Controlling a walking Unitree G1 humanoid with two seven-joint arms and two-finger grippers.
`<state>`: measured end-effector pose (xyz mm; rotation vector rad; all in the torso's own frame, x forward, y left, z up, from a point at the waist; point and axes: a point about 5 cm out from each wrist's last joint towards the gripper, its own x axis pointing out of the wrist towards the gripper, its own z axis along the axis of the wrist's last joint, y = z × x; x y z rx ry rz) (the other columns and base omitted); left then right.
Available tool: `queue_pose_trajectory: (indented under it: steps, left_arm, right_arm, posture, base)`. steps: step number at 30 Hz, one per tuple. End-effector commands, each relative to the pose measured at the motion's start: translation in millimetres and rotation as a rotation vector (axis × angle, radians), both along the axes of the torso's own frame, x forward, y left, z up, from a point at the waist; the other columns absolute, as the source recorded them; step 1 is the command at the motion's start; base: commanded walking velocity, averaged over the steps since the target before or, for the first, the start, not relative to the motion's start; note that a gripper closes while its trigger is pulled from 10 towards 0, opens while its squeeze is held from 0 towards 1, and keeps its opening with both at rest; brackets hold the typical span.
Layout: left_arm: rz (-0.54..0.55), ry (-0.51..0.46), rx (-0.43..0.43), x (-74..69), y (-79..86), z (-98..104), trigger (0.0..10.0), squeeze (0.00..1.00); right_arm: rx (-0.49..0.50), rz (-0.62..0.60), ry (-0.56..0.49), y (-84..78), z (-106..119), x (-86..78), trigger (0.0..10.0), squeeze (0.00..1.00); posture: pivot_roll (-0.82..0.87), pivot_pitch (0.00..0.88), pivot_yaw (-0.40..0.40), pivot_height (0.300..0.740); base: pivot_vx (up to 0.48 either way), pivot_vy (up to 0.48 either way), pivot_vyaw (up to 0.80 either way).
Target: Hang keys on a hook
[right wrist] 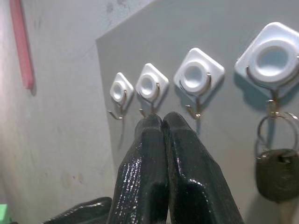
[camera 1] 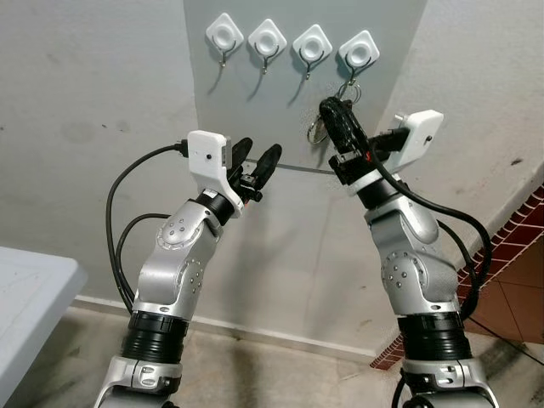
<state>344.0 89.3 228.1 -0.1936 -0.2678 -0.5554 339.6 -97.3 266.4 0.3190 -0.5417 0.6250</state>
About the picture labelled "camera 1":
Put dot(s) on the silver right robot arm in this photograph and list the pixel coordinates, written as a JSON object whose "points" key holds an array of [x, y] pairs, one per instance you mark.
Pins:
{"points": [[416, 263]]}

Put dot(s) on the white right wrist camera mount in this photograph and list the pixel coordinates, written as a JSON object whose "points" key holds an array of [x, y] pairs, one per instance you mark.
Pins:
{"points": [[421, 136]]}

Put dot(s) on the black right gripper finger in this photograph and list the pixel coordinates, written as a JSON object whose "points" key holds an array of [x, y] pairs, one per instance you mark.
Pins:
{"points": [[335, 123], [355, 127]]}

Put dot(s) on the grey wall panel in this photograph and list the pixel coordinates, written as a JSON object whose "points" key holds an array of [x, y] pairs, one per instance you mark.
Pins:
{"points": [[280, 110]]}

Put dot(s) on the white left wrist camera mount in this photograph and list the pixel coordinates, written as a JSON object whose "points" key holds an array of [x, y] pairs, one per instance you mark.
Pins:
{"points": [[206, 155]]}

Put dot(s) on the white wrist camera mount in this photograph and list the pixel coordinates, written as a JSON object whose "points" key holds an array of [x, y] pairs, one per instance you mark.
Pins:
{"points": [[206, 155], [421, 136]]}

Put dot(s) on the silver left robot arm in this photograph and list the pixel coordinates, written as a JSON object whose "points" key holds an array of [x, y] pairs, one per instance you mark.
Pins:
{"points": [[174, 263]]}

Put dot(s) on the white plastic table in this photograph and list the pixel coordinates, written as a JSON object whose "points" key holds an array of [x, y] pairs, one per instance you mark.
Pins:
{"points": [[34, 297]]}

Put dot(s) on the white square wall hook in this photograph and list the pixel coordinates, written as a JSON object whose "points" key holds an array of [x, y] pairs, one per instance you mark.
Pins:
{"points": [[224, 32], [359, 51], [268, 38], [312, 44]]}

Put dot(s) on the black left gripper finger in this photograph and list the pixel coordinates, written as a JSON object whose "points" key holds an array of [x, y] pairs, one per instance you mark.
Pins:
{"points": [[241, 153], [268, 164]]}

